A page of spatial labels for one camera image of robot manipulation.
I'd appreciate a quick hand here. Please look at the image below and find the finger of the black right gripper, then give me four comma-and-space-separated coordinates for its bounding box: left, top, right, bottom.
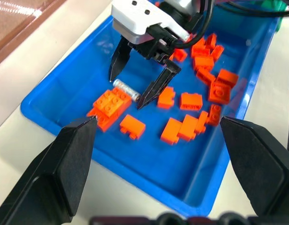
108, 35, 134, 83
137, 60, 183, 111

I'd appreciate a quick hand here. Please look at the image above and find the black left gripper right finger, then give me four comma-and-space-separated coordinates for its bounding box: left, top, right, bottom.
220, 116, 289, 217

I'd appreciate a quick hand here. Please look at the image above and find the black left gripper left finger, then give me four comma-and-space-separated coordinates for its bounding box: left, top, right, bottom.
0, 116, 99, 225

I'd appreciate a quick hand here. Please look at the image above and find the blue plastic bin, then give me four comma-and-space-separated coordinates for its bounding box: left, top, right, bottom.
20, 13, 281, 217

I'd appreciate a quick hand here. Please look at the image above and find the green plastic bin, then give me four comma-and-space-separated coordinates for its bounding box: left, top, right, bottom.
249, 0, 289, 33

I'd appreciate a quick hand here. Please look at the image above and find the silver AA battery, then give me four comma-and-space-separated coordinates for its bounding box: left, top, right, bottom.
113, 79, 141, 102

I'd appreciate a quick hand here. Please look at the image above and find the orange studded toy brick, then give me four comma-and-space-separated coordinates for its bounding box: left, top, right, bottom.
92, 87, 132, 118

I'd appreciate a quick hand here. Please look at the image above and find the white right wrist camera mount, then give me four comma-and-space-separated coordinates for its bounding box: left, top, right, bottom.
111, 0, 190, 45

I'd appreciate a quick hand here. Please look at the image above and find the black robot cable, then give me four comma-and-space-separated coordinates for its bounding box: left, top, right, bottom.
147, 0, 289, 49

